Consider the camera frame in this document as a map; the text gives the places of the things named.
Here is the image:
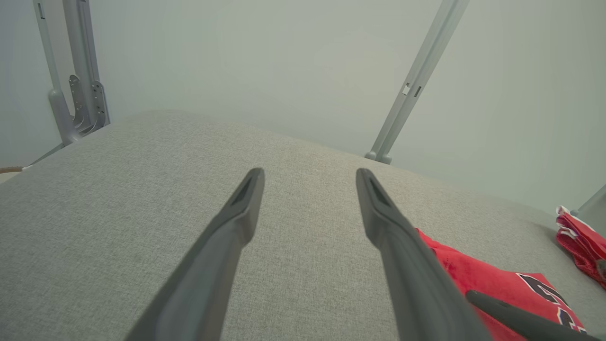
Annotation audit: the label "grey partition post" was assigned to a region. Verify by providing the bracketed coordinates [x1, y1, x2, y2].
[570, 184, 606, 235]
[365, 0, 470, 165]

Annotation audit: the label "grey post with bracket plates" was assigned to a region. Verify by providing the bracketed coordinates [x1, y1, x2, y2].
[28, 0, 111, 166]

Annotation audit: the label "red basketball jersey black numbers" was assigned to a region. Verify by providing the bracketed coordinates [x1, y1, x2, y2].
[416, 228, 588, 341]

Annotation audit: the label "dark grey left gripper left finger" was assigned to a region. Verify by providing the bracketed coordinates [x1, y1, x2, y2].
[124, 167, 266, 341]

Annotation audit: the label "red white-trimmed basketball shorts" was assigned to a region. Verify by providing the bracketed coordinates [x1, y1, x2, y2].
[555, 205, 606, 290]

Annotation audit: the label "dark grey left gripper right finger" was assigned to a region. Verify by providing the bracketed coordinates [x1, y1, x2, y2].
[355, 168, 493, 341]

